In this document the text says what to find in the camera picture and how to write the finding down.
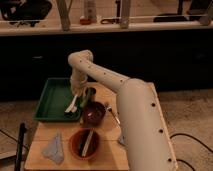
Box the dark purple bowl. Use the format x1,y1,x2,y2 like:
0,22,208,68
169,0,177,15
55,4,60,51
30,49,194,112
82,101,106,126

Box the dark green can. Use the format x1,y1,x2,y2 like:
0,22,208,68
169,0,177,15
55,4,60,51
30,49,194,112
80,87,96,108

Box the metal fork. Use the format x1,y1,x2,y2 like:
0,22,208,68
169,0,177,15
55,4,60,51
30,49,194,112
104,102,120,126

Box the blue sponge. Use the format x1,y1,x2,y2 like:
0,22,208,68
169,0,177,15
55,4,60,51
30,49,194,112
117,134,125,146

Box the red object on shelf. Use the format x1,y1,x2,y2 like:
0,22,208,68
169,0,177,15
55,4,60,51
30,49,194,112
79,16,92,25

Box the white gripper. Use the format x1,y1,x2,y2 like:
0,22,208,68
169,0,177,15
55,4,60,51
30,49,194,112
71,83,86,97

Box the black floor cable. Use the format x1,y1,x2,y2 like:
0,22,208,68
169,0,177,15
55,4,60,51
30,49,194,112
169,132,213,171

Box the black office chair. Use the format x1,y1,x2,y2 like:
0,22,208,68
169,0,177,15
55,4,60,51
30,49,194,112
0,0,52,27

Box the black pole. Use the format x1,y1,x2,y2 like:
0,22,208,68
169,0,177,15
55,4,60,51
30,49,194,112
14,123,26,171

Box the black and white block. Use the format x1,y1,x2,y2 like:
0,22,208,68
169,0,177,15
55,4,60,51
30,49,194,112
78,129,94,157

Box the light blue cloth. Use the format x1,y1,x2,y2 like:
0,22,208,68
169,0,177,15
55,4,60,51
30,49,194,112
42,133,64,164

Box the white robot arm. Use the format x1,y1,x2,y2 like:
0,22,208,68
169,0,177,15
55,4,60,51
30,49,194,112
68,50,178,171

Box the white black dish brush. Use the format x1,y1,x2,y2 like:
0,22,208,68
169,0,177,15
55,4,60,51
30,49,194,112
65,94,78,114

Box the green plastic tray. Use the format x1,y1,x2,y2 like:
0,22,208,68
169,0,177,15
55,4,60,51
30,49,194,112
34,78,81,122

